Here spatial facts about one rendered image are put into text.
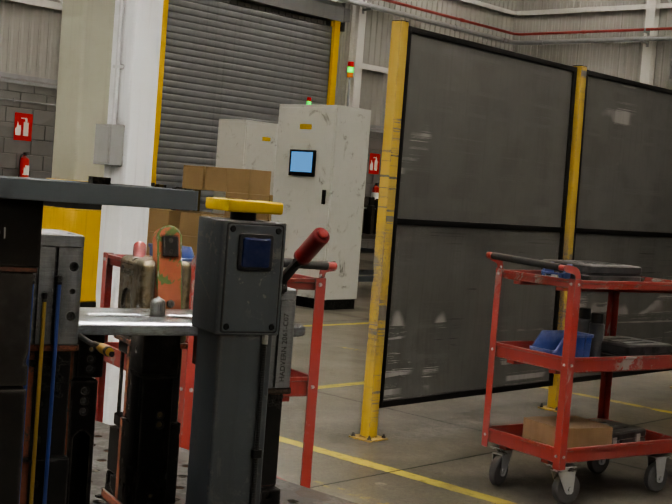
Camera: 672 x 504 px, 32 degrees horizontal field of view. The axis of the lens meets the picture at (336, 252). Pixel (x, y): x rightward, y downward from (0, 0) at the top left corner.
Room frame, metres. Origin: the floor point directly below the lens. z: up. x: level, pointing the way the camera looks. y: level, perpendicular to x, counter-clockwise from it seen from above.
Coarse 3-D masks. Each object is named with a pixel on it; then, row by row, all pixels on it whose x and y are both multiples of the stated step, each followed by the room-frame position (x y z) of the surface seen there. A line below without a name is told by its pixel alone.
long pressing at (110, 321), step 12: (84, 312) 1.46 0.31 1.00; (96, 312) 1.47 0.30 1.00; (108, 312) 1.48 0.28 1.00; (120, 312) 1.49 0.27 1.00; (132, 312) 1.50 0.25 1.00; (144, 312) 1.51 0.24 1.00; (168, 312) 1.54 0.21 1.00; (180, 312) 1.55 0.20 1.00; (84, 324) 1.35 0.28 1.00; (96, 324) 1.35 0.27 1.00; (108, 324) 1.36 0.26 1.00; (120, 324) 1.37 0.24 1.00; (132, 324) 1.38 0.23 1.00; (144, 324) 1.38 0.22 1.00; (156, 324) 1.39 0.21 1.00; (168, 324) 1.40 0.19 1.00; (180, 324) 1.41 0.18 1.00; (300, 324) 1.49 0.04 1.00
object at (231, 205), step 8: (208, 200) 1.18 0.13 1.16; (216, 200) 1.16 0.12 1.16; (224, 200) 1.14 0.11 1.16; (232, 200) 1.14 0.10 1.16; (240, 200) 1.14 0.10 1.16; (248, 200) 1.15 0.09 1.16; (256, 200) 1.19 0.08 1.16; (208, 208) 1.18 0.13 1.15; (216, 208) 1.16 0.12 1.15; (224, 208) 1.14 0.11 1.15; (232, 208) 1.14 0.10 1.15; (240, 208) 1.14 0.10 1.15; (248, 208) 1.14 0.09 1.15; (256, 208) 1.15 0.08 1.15; (264, 208) 1.15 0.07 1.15; (272, 208) 1.16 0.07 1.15; (280, 208) 1.16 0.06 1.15; (232, 216) 1.17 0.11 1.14; (240, 216) 1.16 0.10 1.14; (248, 216) 1.16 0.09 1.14
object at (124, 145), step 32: (128, 0) 5.26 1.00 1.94; (160, 0) 5.33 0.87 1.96; (128, 32) 5.25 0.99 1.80; (160, 32) 5.34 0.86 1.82; (128, 64) 5.24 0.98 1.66; (128, 96) 5.23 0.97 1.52; (96, 128) 5.26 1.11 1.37; (128, 128) 5.23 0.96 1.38; (96, 160) 5.25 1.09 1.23; (128, 160) 5.24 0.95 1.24; (128, 224) 5.26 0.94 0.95; (96, 288) 5.33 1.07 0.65
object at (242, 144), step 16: (224, 128) 15.62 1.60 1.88; (240, 128) 15.43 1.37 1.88; (256, 128) 15.52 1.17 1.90; (272, 128) 15.76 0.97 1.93; (224, 144) 15.60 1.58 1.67; (240, 144) 15.42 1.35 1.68; (256, 144) 15.54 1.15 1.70; (272, 144) 15.77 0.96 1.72; (224, 160) 15.59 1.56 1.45; (240, 160) 15.40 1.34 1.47; (256, 160) 15.55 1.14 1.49; (272, 160) 15.79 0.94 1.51; (272, 176) 15.81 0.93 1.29; (224, 192) 15.56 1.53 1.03; (272, 192) 15.83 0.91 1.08
